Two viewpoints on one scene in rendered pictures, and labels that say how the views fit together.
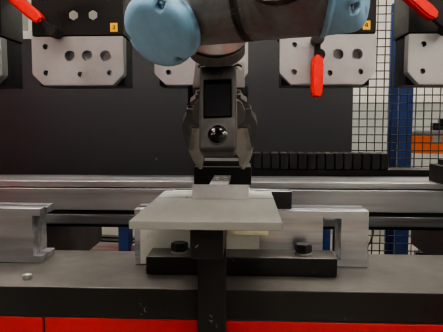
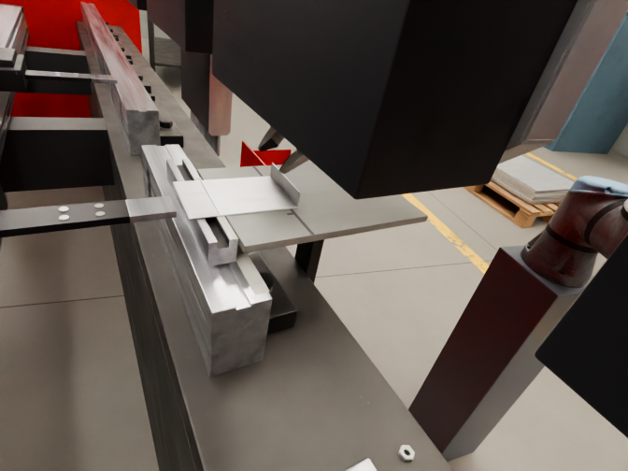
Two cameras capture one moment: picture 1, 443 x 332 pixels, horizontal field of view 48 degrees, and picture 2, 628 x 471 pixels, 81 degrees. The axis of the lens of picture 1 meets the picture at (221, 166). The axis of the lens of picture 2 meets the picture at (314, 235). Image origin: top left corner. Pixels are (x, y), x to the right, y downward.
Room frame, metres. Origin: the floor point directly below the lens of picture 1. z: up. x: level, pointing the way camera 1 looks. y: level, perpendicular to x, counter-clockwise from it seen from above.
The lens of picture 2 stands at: (0.98, 0.37, 1.22)
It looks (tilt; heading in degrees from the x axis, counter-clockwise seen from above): 33 degrees down; 231
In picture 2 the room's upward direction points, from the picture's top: 12 degrees clockwise
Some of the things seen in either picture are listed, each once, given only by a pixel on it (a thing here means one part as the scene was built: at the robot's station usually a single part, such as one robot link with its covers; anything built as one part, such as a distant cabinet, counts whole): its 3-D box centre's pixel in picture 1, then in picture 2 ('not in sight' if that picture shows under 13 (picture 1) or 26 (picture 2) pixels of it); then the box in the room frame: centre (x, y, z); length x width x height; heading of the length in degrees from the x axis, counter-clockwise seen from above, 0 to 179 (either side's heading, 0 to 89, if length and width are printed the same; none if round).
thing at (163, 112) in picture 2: not in sight; (158, 119); (0.77, -0.60, 0.89); 0.30 x 0.05 x 0.03; 87
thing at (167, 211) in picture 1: (212, 207); (313, 195); (0.71, 0.01, 1.00); 0.26 x 0.18 x 0.01; 177
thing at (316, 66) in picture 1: (316, 66); not in sight; (0.78, -0.15, 1.20); 0.04 x 0.02 x 0.10; 177
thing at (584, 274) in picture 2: not in sight; (563, 249); (0.03, 0.13, 0.82); 0.15 x 0.15 x 0.10
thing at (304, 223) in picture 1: (250, 234); (191, 233); (0.85, -0.05, 0.92); 0.39 x 0.06 x 0.10; 87
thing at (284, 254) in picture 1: (240, 261); (234, 250); (0.79, -0.03, 0.89); 0.30 x 0.05 x 0.03; 87
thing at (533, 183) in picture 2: not in sight; (510, 169); (-2.37, -1.20, 0.21); 1.03 x 0.64 x 0.13; 81
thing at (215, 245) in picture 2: (232, 198); (196, 204); (0.85, -0.02, 0.99); 0.20 x 0.03 x 0.03; 87
